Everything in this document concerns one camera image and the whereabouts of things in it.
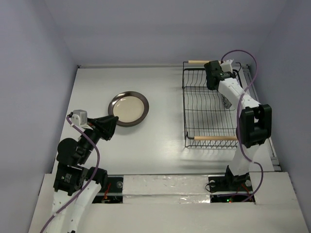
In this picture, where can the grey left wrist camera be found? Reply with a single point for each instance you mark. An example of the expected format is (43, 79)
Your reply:
(79, 118)

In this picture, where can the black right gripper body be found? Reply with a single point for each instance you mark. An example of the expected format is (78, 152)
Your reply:
(211, 79)

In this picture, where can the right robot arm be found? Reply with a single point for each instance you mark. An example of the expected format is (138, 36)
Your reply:
(254, 120)

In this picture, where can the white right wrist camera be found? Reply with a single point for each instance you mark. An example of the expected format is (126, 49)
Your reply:
(227, 65)

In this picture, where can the black wire dish rack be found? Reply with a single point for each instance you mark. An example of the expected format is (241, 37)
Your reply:
(208, 124)

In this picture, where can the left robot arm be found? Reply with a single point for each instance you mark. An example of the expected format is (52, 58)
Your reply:
(78, 176)

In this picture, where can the brown rim cream plate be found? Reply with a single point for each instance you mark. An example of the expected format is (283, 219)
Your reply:
(130, 107)

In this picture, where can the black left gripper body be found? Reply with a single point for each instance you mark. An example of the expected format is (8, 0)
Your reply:
(96, 132)

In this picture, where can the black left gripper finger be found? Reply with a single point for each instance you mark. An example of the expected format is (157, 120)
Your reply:
(109, 128)
(105, 119)

